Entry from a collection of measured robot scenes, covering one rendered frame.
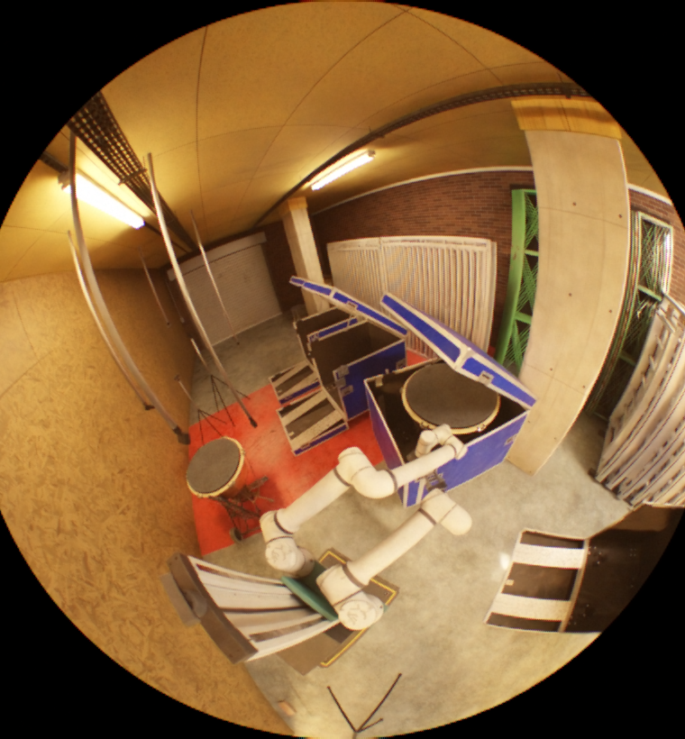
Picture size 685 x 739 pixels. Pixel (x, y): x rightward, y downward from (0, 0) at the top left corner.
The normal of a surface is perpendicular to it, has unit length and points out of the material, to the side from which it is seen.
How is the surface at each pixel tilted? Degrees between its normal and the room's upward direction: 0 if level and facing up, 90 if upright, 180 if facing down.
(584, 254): 90
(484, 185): 90
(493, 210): 90
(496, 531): 0
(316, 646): 0
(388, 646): 0
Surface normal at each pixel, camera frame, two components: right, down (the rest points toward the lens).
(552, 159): -0.83, 0.44
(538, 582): -0.22, -0.81
